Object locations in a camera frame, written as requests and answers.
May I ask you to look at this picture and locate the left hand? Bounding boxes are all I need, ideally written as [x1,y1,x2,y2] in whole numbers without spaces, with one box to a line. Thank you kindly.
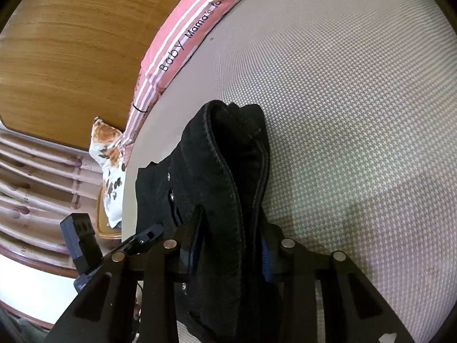
[133,302,141,320]

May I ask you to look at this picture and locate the wicker chair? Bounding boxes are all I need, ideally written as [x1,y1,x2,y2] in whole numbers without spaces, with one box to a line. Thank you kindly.
[95,186,122,240]

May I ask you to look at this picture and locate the beige textured bed mattress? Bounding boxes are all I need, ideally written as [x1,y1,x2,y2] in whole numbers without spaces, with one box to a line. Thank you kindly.
[122,0,456,342]

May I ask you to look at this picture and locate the pink striped long pillow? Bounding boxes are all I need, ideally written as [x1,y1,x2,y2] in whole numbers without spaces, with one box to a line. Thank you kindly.
[119,0,241,159]

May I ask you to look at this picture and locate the white floral pillow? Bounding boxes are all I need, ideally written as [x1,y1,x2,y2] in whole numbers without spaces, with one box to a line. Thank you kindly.
[89,117,126,228]

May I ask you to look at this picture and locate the wooden headboard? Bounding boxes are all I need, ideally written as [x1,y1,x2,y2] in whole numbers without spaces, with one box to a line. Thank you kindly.
[1,0,180,149]

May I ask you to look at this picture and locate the black pants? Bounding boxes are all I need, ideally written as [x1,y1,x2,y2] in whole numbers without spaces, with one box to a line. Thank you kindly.
[136,101,280,342]

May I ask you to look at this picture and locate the beige striped curtain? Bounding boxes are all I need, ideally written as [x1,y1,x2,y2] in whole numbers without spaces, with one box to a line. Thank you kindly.
[1,127,120,278]

